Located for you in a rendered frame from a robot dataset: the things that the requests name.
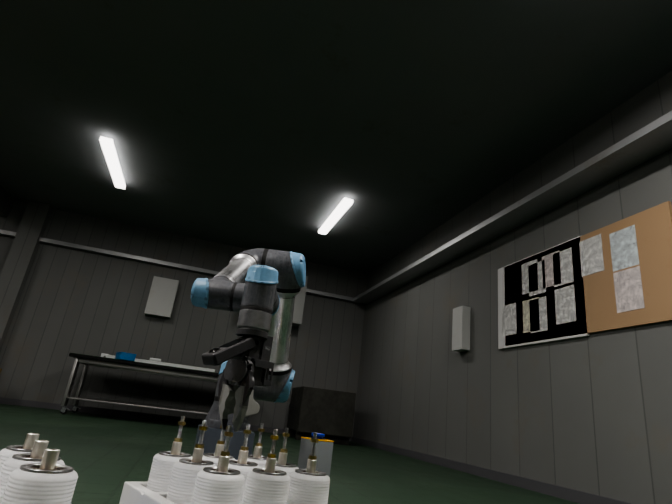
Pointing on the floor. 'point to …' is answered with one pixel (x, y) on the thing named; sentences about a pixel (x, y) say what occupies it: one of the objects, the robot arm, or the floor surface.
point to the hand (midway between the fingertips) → (228, 423)
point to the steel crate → (321, 414)
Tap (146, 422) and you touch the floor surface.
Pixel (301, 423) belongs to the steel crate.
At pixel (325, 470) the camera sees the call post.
